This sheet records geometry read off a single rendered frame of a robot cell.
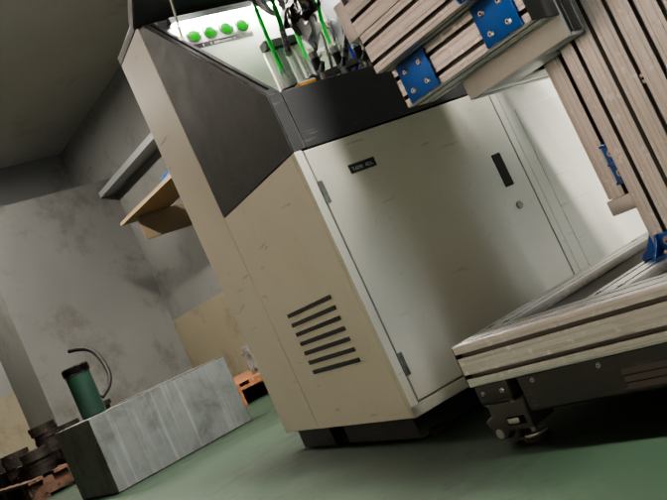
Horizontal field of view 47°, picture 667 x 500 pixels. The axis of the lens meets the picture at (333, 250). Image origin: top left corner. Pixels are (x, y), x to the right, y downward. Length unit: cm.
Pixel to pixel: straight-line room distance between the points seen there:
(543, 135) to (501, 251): 42
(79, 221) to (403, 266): 648
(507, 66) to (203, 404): 296
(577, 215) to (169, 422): 247
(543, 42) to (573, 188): 90
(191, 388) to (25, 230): 421
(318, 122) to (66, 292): 617
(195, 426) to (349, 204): 241
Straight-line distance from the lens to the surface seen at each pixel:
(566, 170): 241
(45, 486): 576
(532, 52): 160
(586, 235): 238
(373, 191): 200
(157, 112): 268
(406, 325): 195
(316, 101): 202
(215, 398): 423
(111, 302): 808
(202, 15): 264
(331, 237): 191
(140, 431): 404
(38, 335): 781
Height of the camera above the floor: 42
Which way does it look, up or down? 3 degrees up
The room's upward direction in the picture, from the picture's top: 25 degrees counter-clockwise
